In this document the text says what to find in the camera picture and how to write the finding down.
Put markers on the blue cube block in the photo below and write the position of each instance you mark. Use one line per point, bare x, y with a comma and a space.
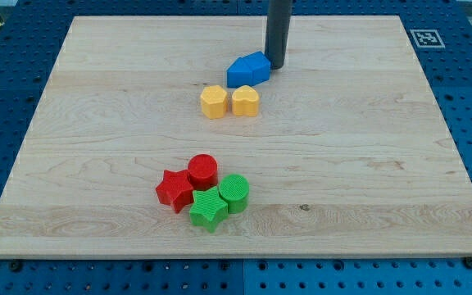
259, 65

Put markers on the yellow heart block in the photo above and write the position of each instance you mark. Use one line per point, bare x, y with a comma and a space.
245, 101

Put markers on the red cylinder block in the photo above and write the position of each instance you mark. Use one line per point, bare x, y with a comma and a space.
203, 171

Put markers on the green cylinder block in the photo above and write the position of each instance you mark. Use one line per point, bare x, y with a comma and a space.
234, 189

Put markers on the yellow hexagon block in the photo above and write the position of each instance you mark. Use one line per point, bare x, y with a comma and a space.
214, 101

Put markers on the green star block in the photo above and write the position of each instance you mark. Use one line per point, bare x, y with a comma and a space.
208, 209

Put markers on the red star block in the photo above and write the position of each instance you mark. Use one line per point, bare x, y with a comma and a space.
175, 190

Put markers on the blue pentagon block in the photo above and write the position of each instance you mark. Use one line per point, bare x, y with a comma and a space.
238, 74

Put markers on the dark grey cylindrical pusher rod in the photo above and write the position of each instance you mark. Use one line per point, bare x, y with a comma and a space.
276, 33

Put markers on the white fiducial marker tag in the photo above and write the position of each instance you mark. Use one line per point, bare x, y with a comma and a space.
427, 38

